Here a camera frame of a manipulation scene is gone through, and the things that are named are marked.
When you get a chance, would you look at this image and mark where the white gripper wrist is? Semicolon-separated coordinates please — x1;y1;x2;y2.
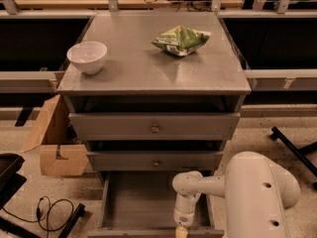
172;171;202;238

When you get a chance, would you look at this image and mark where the grey drawer cabinet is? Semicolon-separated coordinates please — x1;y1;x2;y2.
55;11;253;238

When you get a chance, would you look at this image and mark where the black stand leg right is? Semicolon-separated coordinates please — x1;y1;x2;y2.
269;127;317;177

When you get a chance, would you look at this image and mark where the black stand leg left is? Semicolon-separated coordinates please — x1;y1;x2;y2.
0;203;85;238

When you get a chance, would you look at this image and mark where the grey top drawer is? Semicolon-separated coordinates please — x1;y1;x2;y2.
69;113;240;141

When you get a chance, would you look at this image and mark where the black cable on floor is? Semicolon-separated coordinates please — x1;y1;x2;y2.
2;195;75;238

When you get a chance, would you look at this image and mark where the black stand leg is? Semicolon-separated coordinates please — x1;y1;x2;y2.
0;203;85;238
269;127;317;177

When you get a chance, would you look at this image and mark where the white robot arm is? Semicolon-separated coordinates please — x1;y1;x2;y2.
172;152;300;238

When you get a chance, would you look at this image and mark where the grey bottom drawer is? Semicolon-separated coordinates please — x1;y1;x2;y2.
86;171;225;238

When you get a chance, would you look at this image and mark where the white bowl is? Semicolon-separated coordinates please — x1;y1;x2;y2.
66;41;108;74

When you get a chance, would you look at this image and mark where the black tray bin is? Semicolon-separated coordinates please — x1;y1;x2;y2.
0;153;26;209

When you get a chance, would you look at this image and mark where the green chip bag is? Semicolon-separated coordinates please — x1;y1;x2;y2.
152;26;211;57

